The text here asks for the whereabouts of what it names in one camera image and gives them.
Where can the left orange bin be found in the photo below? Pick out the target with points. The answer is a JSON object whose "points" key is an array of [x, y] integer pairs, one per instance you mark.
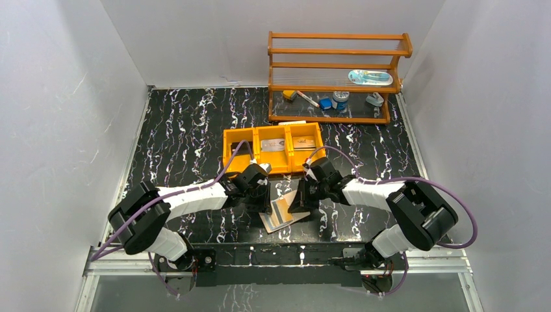
{"points": [[238, 163]]}

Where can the orange bin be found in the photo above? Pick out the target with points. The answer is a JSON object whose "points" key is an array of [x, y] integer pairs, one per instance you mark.
{"points": [[298, 157], [279, 160], [238, 163]]}

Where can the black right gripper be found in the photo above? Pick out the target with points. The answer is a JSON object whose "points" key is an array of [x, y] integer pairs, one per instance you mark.
{"points": [[300, 203]]}

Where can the orange wooden shelf rack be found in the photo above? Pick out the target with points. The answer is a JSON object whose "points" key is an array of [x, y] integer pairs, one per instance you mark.
{"points": [[318, 64]]}

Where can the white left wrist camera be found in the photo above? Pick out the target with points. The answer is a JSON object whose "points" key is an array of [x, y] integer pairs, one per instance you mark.
{"points": [[267, 167]]}

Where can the brown card in bin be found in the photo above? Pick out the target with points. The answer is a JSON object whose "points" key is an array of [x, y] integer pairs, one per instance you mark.
{"points": [[304, 142]]}

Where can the blue small box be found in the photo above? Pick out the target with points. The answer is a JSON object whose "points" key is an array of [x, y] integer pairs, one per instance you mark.
{"points": [[325, 103]]}

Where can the right orange bin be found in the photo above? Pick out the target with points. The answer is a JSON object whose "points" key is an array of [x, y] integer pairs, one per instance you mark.
{"points": [[298, 157]]}

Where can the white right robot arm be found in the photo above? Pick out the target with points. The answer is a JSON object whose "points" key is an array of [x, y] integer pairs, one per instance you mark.
{"points": [[423, 217]]}

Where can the black card in bin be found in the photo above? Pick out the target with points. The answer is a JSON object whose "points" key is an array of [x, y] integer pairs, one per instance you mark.
{"points": [[245, 148]]}

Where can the blue white tape roll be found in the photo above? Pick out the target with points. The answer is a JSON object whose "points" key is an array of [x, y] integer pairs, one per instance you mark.
{"points": [[340, 100]]}

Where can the middle orange bin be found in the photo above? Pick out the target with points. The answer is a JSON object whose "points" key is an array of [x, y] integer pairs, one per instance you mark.
{"points": [[279, 160]]}

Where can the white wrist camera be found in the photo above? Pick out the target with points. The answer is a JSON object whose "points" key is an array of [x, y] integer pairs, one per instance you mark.
{"points": [[307, 167], [267, 167]]}

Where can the beige leather card holder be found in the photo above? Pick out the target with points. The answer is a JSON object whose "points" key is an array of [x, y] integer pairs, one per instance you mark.
{"points": [[265, 218]]}

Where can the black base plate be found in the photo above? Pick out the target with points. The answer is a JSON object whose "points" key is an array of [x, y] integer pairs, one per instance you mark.
{"points": [[294, 264]]}

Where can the yellow sponge block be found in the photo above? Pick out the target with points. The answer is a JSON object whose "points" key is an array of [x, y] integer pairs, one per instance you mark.
{"points": [[289, 95]]}

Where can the white marker pen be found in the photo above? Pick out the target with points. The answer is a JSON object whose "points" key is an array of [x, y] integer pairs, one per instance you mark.
{"points": [[308, 99]]}

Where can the aluminium frame rail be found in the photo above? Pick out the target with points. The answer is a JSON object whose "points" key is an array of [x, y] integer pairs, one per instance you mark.
{"points": [[117, 263]]}

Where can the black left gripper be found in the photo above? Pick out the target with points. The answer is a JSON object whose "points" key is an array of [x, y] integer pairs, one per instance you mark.
{"points": [[259, 199]]}

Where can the silver card in bin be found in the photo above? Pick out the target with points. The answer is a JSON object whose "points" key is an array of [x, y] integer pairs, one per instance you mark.
{"points": [[273, 145]]}

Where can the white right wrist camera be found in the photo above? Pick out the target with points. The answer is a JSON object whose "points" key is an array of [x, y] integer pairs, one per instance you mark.
{"points": [[307, 167]]}

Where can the blue packaged item on shelf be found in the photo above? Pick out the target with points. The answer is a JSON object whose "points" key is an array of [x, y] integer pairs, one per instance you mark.
{"points": [[370, 78]]}

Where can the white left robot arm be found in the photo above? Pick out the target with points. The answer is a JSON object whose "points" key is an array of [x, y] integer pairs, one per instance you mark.
{"points": [[140, 218]]}

